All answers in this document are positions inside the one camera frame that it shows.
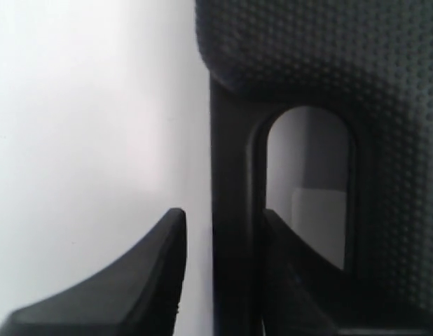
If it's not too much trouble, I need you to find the black plastic carry case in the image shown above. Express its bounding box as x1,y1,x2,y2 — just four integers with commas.
195,1,433,335

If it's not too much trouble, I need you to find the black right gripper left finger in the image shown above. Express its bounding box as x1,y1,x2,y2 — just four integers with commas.
0,208,186,336

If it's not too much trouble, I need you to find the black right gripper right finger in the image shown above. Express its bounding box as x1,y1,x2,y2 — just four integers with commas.
261,209,343,335

